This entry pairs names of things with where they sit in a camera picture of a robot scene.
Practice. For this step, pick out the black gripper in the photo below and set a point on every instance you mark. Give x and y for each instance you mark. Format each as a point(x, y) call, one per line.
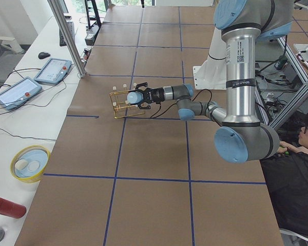
point(156, 95)

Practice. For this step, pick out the light blue plastic cup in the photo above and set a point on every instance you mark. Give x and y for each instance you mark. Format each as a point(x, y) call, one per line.
point(134, 97)

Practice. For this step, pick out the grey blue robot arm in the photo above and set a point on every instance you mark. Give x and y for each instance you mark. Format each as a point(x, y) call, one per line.
point(241, 136)

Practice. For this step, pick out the brown paper table cover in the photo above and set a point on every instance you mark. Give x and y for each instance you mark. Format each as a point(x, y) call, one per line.
point(143, 181)

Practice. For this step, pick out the far blue teach pendant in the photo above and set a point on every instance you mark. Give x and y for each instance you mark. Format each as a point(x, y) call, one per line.
point(53, 71)

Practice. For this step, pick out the blue teach pendant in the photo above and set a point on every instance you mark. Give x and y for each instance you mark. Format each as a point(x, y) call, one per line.
point(18, 94)
point(53, 71)

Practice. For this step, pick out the black computer mouse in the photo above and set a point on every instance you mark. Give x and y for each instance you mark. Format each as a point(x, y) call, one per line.
point(43, 55)

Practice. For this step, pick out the near blue teach pendant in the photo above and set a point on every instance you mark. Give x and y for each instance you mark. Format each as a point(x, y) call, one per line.
point(18, 94)

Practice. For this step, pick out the yellow rimmed blue bowl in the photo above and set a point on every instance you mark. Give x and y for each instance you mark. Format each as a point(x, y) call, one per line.
point(38, 157)

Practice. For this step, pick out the person in black shirt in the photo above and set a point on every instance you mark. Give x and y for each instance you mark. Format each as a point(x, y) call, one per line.
point(286, 177)

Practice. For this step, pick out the red cylindrical bottle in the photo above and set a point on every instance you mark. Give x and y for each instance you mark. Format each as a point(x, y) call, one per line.
point(11, 209)

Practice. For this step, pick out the gold wire cup holder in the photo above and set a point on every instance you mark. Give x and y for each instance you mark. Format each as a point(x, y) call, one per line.
point(121, 106)

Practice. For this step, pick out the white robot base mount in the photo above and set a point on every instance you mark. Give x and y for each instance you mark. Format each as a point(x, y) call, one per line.
point(212, 73)

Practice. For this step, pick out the aluminium frame post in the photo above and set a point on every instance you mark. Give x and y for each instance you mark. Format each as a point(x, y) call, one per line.
point(62, 24)

